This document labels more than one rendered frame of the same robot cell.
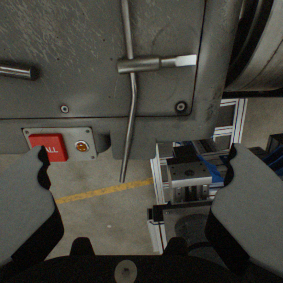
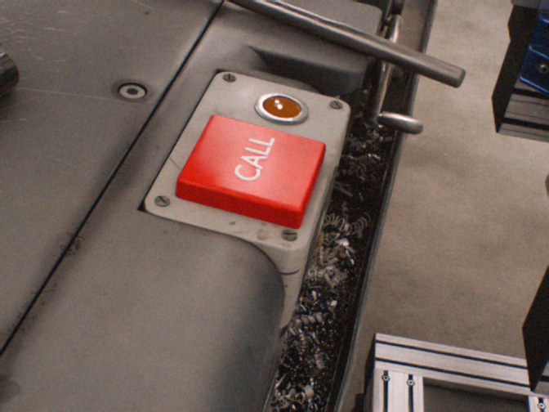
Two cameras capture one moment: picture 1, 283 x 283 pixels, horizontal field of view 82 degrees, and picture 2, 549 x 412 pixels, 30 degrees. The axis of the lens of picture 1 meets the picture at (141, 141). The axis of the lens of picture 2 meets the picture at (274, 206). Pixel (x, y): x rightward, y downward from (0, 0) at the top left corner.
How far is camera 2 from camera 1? 0.62 m
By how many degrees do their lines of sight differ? 62
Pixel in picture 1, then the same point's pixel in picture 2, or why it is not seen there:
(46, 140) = (216, 143)
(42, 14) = not seen: outside the picture
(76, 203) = not seen: outside the picture
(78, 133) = (228, 96)
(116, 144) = (301, 50)
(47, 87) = (50, 90)
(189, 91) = not seen: outside the picture
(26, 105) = (71, 154)
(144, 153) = (355, 18)
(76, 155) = (314, 135)
